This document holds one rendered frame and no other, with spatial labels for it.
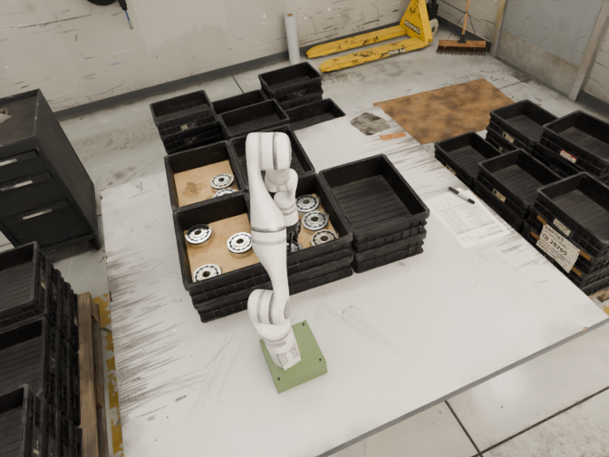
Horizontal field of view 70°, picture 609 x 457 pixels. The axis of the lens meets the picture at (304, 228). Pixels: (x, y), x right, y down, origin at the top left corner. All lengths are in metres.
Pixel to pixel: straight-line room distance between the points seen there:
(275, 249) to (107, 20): 3.72
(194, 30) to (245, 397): 3.79
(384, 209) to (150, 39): 3.37
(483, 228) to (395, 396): 0.82
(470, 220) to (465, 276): 0.30
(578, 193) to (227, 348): 1.86
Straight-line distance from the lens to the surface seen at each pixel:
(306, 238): 1.65
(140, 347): 1.70
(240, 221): 1.78
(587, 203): 2.53
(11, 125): 2.99
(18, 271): 2.59
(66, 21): 4.60
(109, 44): 4.65
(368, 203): 1.78
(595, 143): 2.95
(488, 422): 2.25
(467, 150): 3.09
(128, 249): 2.04
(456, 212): 1.97
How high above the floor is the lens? 2.03
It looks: 45 degrees down
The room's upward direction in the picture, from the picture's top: 8 degrees counter-clockwise
